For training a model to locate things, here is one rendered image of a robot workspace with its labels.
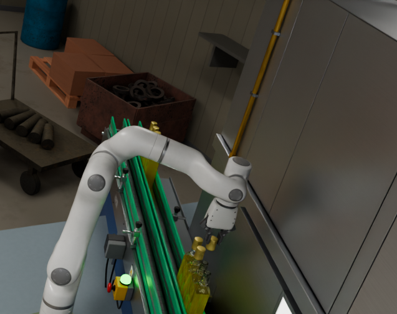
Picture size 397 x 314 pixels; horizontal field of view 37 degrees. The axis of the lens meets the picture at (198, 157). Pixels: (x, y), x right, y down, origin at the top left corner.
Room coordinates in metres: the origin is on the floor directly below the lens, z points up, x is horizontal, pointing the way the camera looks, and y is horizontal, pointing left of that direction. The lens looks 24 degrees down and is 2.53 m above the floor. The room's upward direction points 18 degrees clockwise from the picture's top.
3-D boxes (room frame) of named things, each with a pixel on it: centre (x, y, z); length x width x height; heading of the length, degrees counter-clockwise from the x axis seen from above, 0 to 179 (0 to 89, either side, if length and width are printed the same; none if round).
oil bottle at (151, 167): (2.74, 0.21, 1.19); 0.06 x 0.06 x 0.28; 21
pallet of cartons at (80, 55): (6.43, 1.57, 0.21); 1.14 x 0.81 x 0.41; 45
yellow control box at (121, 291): (1.99, 0.13, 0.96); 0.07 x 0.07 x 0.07; 21
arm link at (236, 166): (1.83, -0.14, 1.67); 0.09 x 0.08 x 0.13; 6
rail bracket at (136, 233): (2.16, 0.17, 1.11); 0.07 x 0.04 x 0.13; 111
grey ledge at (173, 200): (2.43, -0.02, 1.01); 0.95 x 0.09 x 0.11; 21
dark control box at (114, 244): (2.25, 0.23, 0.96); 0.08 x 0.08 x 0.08; 21
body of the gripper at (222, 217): (1.83, -0.14, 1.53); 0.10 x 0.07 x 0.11; 111
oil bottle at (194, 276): (1.83, -0.14, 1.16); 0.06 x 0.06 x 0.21; 20
